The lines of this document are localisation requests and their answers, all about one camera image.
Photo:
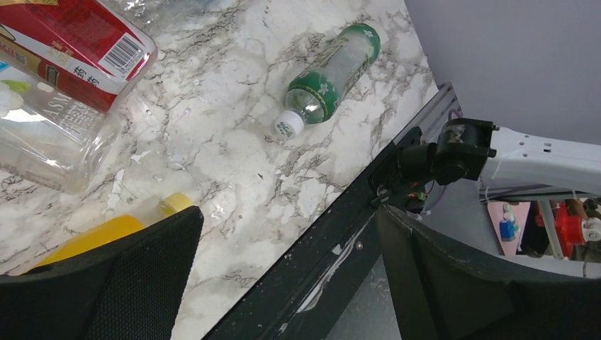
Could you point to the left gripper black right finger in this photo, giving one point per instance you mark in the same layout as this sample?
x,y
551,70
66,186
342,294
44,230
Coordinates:
x,y
442,288

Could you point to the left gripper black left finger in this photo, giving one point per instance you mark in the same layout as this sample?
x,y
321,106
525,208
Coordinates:
x,y
128,289

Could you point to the green tea bottle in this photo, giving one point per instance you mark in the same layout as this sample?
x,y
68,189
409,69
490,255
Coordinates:
x,y
315,94

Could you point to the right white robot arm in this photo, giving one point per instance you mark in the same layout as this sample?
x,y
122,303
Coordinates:
x,y
503,161

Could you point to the yellow juice bottle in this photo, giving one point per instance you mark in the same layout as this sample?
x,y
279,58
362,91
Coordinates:
x,y
148,213

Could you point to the clear square jasmine bottle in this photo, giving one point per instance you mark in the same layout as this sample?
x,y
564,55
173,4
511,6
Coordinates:
x,y
48,137

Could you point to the red gold label bottle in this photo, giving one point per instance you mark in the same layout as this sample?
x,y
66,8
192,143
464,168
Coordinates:
x,y
83,48

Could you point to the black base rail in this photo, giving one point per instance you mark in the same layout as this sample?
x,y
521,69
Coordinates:
x,y
305,291

